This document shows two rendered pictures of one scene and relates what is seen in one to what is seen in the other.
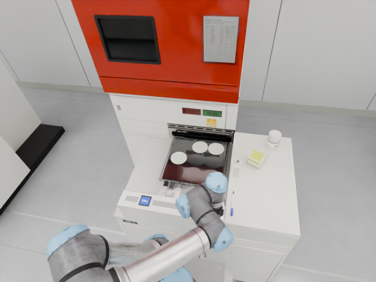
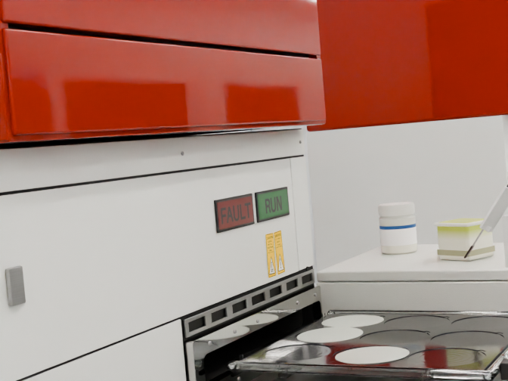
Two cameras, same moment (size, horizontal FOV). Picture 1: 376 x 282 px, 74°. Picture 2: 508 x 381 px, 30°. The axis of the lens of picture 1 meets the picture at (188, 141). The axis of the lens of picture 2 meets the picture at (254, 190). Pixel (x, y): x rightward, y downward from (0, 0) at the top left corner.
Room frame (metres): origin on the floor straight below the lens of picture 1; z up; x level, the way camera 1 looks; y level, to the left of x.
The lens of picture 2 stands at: (0.86, 1.35, 1.21)
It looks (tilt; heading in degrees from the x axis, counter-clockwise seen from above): 3 degrees down; 282
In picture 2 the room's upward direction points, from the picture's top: 5 degrees counter-clockwise
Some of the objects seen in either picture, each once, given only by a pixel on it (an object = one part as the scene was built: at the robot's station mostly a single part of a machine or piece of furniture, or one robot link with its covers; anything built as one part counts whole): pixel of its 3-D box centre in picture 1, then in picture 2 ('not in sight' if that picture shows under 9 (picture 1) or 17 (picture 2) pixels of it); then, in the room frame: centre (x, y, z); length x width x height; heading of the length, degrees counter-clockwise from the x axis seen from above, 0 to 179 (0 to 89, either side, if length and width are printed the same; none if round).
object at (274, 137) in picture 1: (273, 139); (398, 227); (0.98, -0.50, 1.01); 0.07 x 0.07 x 0.10
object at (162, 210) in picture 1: (171, 211); not in sight; (0.63, 0.12, 0.89); 0.55 x 0.09 x 0.14; 75
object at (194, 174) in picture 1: (196, 159); (394, 339); (0.96, -0.04, 0.90); 0.34 x 0.34 x 0.01; 75
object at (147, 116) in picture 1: (173, 117); (190, 279); (1.23, 0.08, 1.02); 0.82 x 0.03 x 0.40; 75
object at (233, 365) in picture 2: (168, 156); (351, 370); (1.01, 0.13, 0.90); 0.37 x 0.01 x 0.01; 165
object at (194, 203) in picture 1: (195, 205); not in sight; (0.42, -0.01, 1.33); 0.11 x 0.11 x 0.08; 30
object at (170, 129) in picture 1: (200, 135); (263, 339); (1.17, -0.08, 0.89); 0.44 x 0.02 x 0.10; 75
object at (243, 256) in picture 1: (206, 214); not in sight; (0.84, -0.09, 0.41); 0.97 x 0.64 x 0.82; 75
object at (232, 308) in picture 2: (200, 128); (256, 298); (1.18, -0.08, 0.96); 0.44 x 0.01 x 0.02; 75
